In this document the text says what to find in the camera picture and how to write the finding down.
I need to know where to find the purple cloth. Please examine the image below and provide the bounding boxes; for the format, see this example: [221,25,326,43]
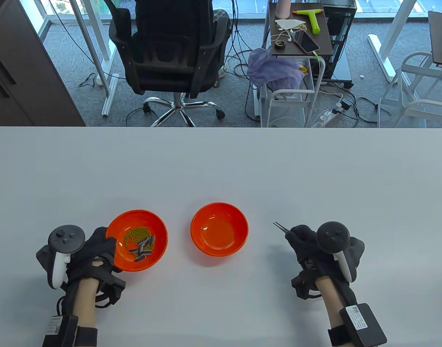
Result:
[247,47,305,97]

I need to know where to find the dark brown cabinet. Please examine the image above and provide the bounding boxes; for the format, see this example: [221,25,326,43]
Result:
[0,0,86,127]

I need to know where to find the black cable bundle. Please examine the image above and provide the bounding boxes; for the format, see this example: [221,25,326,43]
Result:
[225,0,256,78]

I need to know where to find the white power strip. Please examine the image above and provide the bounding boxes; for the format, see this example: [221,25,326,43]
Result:
[311,102,346,128]

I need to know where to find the pile of green beans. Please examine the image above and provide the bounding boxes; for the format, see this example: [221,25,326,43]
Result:
[124,226,151,259]

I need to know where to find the black wrist sensor box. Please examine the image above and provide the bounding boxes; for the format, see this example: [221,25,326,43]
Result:
[339,303,387,346]
[42,314,79,347]

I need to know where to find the black office chair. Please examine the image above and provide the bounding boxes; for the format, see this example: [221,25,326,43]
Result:
[108,0,233,128]

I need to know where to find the white desk leg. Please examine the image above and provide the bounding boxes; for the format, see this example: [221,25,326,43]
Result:
[367,0,418,83]
[70,0,120,117]

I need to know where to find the orange plastic bowl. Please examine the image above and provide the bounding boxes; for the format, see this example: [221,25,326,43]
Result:
[191,202,249,257]
[105,210,169,272]

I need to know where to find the grey and white hand controller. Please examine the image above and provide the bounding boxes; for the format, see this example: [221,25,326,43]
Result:
[316,221,354,283]
[48,224,86,290]

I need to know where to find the white face mask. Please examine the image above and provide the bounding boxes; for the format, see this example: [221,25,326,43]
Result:
[275,19,307,31]

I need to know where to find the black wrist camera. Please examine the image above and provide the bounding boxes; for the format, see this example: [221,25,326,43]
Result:
[291,269,321,300]
[96,266,127,308]

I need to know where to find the person's left hand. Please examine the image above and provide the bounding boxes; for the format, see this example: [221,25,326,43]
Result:
[36,227,117,290]

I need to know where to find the person's left forearm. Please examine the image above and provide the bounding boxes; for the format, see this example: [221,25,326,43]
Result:
[68,277,100,347]

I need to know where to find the white chair frame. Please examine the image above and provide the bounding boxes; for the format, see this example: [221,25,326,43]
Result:
[377,52,442,128]

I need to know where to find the white trolley cart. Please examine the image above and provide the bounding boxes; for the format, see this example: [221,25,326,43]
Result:
[259,54,326,128]

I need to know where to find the dark brown side table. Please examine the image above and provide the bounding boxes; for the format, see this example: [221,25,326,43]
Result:
[264,0,334,58]

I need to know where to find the green squeegee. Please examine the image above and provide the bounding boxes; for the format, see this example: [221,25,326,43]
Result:
[292,9,323,35]

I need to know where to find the black equipment rack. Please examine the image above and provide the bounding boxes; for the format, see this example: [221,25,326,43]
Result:
[320,0,358,89]

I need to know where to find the white earphones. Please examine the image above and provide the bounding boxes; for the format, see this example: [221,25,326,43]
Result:
[270,31,297,43]

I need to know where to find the person's right hand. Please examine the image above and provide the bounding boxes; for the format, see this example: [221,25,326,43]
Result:
[285,224,366,287]

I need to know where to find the black smartphone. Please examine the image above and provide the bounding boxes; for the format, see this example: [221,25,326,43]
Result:
[291,31,320,53]

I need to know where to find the dark grey board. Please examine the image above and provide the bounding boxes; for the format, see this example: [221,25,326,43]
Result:
[428,10,442,67]

